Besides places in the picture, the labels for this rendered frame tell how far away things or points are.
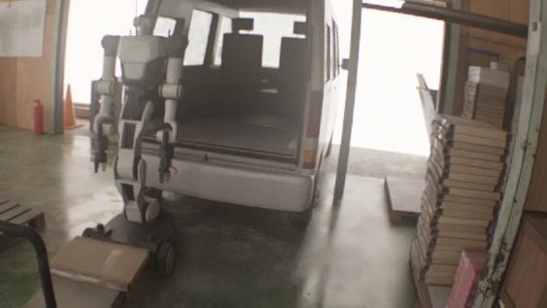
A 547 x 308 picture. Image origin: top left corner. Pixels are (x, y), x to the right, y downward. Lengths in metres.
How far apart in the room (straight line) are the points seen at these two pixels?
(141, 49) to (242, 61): 2.49
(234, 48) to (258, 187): 2.29
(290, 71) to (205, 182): 2.11
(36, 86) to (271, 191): 4.60
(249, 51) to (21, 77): 3.77
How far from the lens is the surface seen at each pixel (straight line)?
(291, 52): 4.58
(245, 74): 4.70
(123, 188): 2.52
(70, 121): 6.69
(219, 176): 2.80
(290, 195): 2.75
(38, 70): 6.48
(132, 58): 2.37
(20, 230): 1.33
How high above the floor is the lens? 1.31
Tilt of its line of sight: 13 degrees down
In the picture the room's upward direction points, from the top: 5 degrees clockwise
